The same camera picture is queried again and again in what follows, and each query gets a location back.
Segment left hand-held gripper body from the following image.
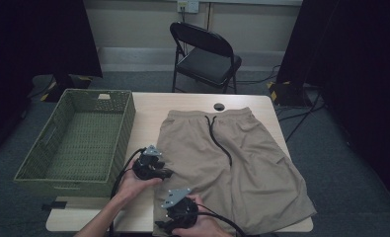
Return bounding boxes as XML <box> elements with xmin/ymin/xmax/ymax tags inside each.
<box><xmin>131</xmin><ymin>144</ymin><xmax>166</xmax><ymax>181</ymax></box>

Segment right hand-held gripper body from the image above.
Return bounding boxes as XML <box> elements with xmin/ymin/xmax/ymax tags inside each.
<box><xmin>160</xmin><ymin>187</ymin><xmax>200</xmax><ymax>230</ymax></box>

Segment green woven basket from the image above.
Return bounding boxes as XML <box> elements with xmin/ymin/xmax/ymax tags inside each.
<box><xmin>13</xmin><ymin>88</ymin><xmax>137</xmax><ymax>198</ymax></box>

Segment beige shorts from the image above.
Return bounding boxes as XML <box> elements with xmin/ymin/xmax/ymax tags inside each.
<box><xmin>152</xmin><ymin>107</ymin><xmax>318</xmax><ymax>237</ymax></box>

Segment person's right hand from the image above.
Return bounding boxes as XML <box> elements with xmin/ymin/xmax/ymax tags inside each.
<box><xmin>171</xmin><ymin>194</ymin><xmax>233</xmax><ymax>237</ymax></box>

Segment person's left hand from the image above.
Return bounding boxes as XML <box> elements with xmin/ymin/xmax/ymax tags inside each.
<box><xmin>115</xmin><ymin>158</ymin><xmax>164</xmax><ymax>206</ymax></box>

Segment dark tape strip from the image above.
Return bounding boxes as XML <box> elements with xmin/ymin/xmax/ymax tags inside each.
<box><xmin>40</xmin><ymin>200</ymin><xmax>68</xmax><ymax>211</ymax></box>

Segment black folding chair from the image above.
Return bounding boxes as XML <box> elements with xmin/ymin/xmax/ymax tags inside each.
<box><xmin>169</xmin><ymin>21</ymin><xmax>243</xmax><ymax>95</ymax></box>

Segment striped stand base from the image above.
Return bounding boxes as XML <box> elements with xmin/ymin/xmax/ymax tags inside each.
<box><xmin>28</xmin><ymin>73</ymin><xmax>93</xmax><ymax>103</ymax></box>
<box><xmin>266</xmin><ymin>80</ymin><xmax>315</xmax><ymax>107</ymax></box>

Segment black curtain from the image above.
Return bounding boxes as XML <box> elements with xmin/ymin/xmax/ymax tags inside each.
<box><xmin>275</xmin><ymin>0</ymin><xmax>390</xmax><ymax>208</ymax></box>
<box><xmin>0</xmin><ymin>0</ymin><xmax>104</xmax><ymax>166</ymax></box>

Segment left hand-held gripper cable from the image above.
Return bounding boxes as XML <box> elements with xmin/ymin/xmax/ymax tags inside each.
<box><xmin>109</xmin><ymin>147</ymin><xmax>147</xmax><ymax>237</ymax></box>

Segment hand-held gripper cable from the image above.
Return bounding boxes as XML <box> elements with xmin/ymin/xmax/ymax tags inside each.
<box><xmin>195</xmin><ymin>203</ymin><xmax>250</xmax><ymax>237</ymax></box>
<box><xmin>109</xmin><ymin>147</ymin><xmax>147</xmax><ymax>237</ymax></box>

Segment right hand-held gripper cable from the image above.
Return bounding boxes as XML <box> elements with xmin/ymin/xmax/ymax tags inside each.
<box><xmin>195</xmin><ymin>203</ymin><xmax>250</xmax><ymax>237</ymax></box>

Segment wall power outlet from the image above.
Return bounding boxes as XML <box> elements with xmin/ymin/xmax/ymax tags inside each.
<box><xmin>177</xmin><ymin>0</ymin><xmax>200</xmax><ymax>14</ymax></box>

